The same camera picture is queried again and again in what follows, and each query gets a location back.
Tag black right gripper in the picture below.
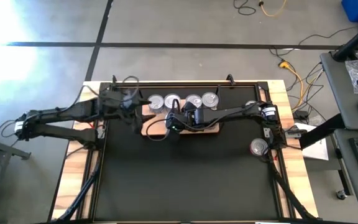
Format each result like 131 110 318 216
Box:
165 103 213 134

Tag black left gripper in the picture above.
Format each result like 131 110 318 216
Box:
99 86 157 135

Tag silver-lid seafood can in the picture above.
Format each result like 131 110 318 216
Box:
201 91 220 110
147 94 166 113

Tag wooden shelf black metal frame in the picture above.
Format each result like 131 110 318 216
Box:
137 83 226 137

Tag silver-lid can blue label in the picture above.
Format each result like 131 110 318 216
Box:
185 93 203 108

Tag teal seafood can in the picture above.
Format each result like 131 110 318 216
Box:
163 93 181 110

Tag black power adapter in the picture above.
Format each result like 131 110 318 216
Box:
292 110 311 121

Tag white paper sheet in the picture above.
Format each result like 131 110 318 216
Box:
293 123 329 161

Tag black stand beam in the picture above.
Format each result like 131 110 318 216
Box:
298 114 345 149

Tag grey metal stand leg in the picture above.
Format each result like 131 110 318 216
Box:
0 136 32 161

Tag grey side desk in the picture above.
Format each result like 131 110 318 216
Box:
319 51 358 130

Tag black slanted pole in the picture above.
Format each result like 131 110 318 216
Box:
332 18 358 62

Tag blue plastic bin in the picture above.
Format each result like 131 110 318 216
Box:
341 0 358 23

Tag black clamp bracket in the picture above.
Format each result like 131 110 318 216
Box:
286 129 304 138

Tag yellow extension cord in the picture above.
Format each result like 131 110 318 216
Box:
278 60 324 111

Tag black looped floor cable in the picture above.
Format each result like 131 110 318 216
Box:
232 0 257 16

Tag black metal table frame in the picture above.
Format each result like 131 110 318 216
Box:
50 73 318 222

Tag yellow floor cable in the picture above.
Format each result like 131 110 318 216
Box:
259 0 289 19

